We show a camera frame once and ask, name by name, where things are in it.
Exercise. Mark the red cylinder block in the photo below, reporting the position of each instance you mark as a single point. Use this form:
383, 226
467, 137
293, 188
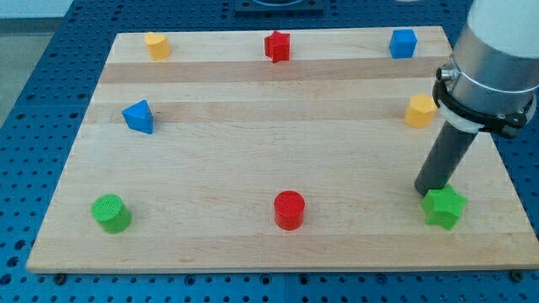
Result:
289, 209

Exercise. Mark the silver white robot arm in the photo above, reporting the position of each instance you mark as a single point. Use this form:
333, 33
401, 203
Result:
490, 79

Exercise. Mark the yellow hexagon block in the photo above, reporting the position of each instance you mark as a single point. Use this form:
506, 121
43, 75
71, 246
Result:
420, 111

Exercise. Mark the yellow heart block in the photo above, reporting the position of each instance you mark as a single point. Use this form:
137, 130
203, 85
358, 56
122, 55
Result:
157, 45

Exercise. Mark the green cylinder block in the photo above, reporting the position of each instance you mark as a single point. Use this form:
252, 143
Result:
110, 212

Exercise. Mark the blue cube block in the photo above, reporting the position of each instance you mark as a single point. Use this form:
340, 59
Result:
402, 44

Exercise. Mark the wooden board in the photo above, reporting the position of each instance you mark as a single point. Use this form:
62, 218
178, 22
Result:
232, 129

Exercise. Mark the red star block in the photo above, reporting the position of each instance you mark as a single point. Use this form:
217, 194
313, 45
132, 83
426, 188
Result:
277, 46

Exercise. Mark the blue triangle block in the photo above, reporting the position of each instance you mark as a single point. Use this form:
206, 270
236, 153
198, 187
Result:
139, 117

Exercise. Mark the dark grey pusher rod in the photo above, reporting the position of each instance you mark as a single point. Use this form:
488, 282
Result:
445, 155

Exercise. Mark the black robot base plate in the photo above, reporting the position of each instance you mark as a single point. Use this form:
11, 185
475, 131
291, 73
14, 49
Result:
278, 6

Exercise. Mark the green star block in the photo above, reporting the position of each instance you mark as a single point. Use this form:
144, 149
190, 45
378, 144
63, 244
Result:
443, 207

